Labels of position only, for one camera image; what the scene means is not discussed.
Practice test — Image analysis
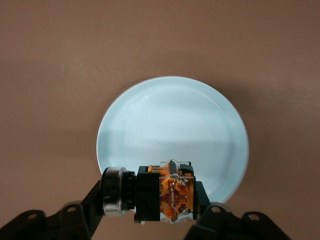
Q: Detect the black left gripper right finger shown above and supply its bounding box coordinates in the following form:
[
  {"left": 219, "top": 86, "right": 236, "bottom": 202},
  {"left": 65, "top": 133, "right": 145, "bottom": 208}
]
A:
[{"left": 183, "top": 181, "right": 241, "bottom": 240}]

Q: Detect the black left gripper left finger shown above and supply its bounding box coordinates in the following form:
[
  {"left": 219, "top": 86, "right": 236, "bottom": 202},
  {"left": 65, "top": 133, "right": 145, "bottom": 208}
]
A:
[{"left": 58, "top": 180, "right": 105, "bottom": 240}]

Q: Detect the small black orange bottle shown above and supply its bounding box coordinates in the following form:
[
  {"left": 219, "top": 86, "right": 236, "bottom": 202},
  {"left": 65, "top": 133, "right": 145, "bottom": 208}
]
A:
[{"left": 101, "top": 158, "right": 201, "bottom": 224}]

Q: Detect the light blue round plate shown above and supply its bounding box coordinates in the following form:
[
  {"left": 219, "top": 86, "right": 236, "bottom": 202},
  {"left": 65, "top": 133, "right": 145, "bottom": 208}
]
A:
[{"left": 96, "top": 75, "right": 250, "bottom": 203}]

